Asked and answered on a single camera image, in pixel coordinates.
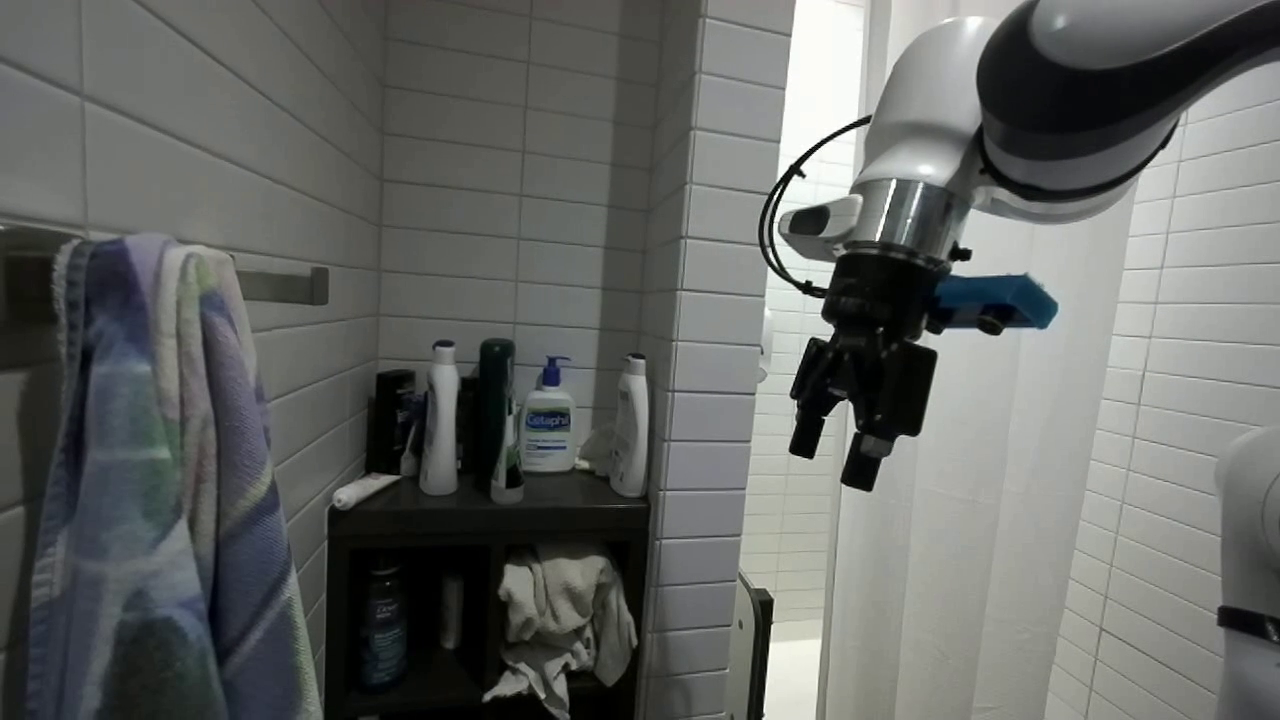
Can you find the white curved bottle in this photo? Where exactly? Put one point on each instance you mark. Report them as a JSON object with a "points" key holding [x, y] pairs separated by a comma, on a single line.
{"points": [[628, 430]]}

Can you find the small grey bottle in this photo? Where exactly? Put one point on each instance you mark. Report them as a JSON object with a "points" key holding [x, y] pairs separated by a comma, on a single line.
{"points": [[453, 617]]}

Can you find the dark blue bottle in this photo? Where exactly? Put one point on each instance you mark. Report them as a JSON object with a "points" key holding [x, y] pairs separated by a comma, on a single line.
{"points": [[380, 634]]}

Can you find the short black bottle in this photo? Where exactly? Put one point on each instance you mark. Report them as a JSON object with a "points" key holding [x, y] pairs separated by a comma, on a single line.
{"points": [[388, 419]]}

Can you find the crumpled white cloth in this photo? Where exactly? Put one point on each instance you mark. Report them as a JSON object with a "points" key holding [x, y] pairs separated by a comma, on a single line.
{"points": [[563, 626]]}

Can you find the tall black bottle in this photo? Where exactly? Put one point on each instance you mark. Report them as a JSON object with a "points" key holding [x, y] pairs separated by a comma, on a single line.
{"points": [[499, 402]]}

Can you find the tall white bottle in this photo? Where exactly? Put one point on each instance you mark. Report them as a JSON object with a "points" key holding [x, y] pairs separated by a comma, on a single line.
{"points": [[437, 426]]}

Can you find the metal wall towel rack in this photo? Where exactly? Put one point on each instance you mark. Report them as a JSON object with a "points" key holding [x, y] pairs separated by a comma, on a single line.
{"points": [[283, 285]]}

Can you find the white shower curtain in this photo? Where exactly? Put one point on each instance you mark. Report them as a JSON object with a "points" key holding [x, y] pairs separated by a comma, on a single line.
{"points": [[986, 535]]}

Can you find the white tube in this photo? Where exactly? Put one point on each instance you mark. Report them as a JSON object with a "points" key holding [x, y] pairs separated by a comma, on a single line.
{"points": [[360, 494]]}

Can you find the blue striped towel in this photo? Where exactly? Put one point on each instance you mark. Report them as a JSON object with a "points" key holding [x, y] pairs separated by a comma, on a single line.
{"points": [[145, 535]]}

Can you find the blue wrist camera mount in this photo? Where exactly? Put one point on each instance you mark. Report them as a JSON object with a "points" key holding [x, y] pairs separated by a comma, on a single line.
{"points": [[1002, 302]]}

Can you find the white pump lotion bottle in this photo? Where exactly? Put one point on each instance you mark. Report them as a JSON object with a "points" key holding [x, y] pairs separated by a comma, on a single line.
{"points": [[551, 430]]}

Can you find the black shelf unit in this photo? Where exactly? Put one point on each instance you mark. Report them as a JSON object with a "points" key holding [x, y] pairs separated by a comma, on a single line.
{"points": [[563, 512]]}

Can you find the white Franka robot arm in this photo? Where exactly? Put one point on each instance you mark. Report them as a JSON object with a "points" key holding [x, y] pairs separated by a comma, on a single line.
{"points": [[1066, 80]]}

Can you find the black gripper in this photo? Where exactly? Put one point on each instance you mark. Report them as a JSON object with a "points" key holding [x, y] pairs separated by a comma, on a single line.
{"points": [[882, 363]]}

